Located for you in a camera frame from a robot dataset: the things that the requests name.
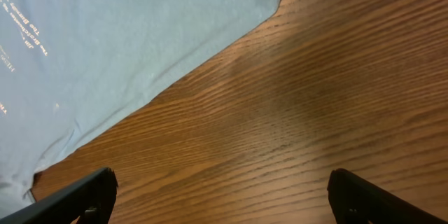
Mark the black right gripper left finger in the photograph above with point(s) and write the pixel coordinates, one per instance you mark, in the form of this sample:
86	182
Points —
88	200

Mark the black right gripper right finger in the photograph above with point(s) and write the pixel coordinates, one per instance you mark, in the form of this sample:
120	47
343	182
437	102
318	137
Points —
354	200

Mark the light blue printed t-shirt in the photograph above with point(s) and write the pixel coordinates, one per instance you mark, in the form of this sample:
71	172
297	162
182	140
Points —
71	69

